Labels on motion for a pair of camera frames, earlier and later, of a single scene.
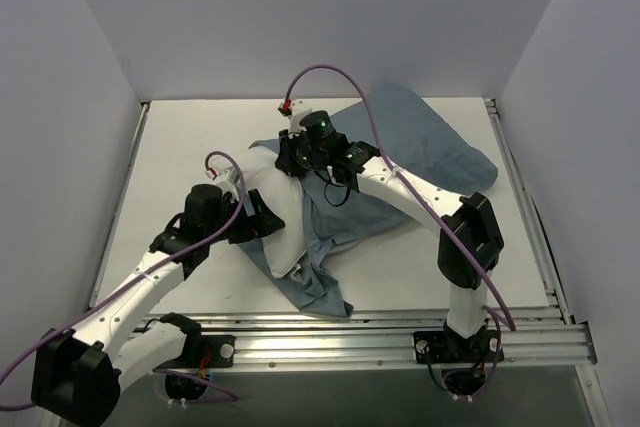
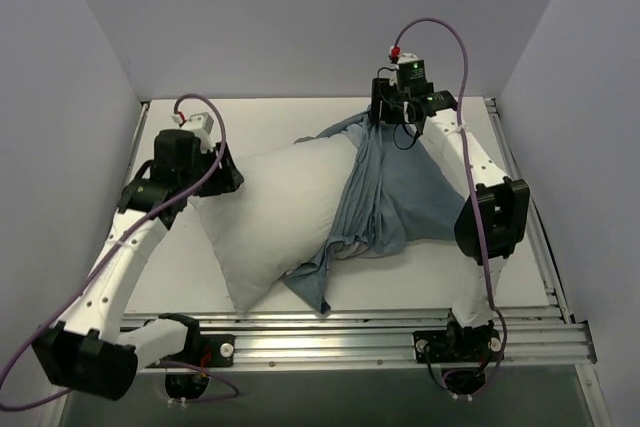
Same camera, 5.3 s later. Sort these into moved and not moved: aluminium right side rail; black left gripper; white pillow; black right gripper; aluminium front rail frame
Moved: black right gripper; black left gripper; white pillow
Not moved: aluminium front rail frame; aluminium right side rail
